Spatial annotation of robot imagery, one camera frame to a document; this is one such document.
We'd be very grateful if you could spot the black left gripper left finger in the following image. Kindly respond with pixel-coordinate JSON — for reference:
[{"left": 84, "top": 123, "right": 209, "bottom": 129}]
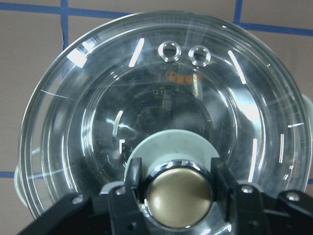
[{"left": 20, "top": 158, "right": 150, "bottom": 235}]

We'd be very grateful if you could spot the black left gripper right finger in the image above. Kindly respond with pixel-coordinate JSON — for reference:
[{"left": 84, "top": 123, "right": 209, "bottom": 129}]
[{"left": 211, "top": 158, "right": 313, "bottom": 235}]

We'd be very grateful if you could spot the glass pot lid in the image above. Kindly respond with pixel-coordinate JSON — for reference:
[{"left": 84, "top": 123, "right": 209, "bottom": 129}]
[{"left": 18, "top": 11, "right": 313, "bottom": 230}]

